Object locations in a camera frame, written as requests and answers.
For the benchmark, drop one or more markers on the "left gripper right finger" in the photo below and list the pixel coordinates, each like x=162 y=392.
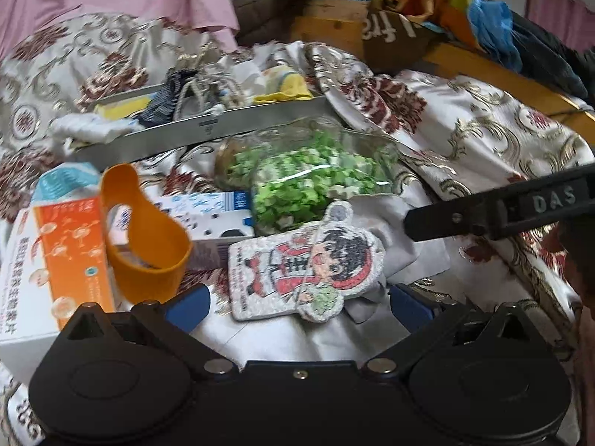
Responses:
x=429 y=321

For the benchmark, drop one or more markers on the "floral satin bedspread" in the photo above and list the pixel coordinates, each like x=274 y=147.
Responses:
x=457 y=136

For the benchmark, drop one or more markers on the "white folded towel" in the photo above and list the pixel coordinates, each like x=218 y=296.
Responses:
x=92 y=128

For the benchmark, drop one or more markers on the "person's right hand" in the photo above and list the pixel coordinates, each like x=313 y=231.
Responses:
x=576 y=236

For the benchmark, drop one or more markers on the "striped dark sock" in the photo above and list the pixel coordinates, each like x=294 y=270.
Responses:
x=161 y=107

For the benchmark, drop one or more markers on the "metal tray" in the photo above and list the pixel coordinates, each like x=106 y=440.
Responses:
x=196 y=130

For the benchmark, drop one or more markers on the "blue white carton box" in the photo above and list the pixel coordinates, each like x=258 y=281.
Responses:
x=213 y=221

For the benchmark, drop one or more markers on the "teal white wipes packet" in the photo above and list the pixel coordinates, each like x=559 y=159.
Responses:
x=68 y=181

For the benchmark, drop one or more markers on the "orange white medicine box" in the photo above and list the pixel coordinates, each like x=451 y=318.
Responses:
x=55 y=261

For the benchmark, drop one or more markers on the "bag of green pieces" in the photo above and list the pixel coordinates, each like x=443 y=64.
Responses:
x=294 y=171

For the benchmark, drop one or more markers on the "colourful cartoon blanket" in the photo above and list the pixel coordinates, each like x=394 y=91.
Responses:
x=484 y=26

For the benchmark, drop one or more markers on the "brown lettered cardboard box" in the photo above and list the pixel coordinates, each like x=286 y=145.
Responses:
x=391 y=42

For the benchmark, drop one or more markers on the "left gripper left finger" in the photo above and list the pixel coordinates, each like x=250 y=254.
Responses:
x=169 y=326

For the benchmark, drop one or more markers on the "yellow cartoon towel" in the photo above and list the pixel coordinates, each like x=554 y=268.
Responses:
x=215 y=91

